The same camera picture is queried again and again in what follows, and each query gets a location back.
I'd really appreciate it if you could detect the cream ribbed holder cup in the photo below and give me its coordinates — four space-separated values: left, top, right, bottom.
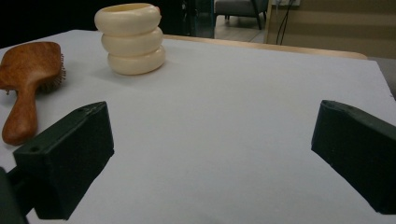
93 3 166 77

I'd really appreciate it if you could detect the black hanging cable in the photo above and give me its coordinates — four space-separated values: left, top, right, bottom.
275 0 297 46

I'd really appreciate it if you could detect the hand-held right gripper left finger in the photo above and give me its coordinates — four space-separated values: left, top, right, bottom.
12 101 115 221

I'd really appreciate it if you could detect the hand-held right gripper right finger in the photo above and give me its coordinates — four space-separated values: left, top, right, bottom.
310 99 396 216

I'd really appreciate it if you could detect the grey chair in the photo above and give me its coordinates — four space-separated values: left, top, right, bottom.
214 0 269 31

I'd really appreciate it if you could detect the white table mat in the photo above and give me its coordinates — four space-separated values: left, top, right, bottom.
0 29 396 224

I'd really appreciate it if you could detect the wooden hairbrush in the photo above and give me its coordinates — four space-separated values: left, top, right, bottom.
0 41 67 147

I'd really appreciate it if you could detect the wooden table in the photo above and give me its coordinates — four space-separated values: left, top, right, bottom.
163 34 369 61

